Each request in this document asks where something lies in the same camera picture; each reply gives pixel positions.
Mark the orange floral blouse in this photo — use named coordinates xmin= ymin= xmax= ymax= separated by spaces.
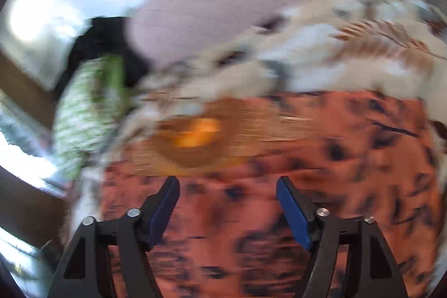
xmin=99 ymin=89 xmax=445 ymax=298

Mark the stained glass wooden door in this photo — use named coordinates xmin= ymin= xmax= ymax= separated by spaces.
xmin=1 ymin=56 xmax=67 ymax=297

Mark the green white patterned pillow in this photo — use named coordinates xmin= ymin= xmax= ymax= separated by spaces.
xmin=52 ymin=54 xmax=127 ymax=180

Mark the leaf print fleece blanket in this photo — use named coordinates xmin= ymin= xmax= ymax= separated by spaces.
xmin=61 ymin=0 xmax=446 ymax=245

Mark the black garment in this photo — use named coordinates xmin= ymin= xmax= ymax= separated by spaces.
xmin=52 ymin=16 xmax=150 ymax=101

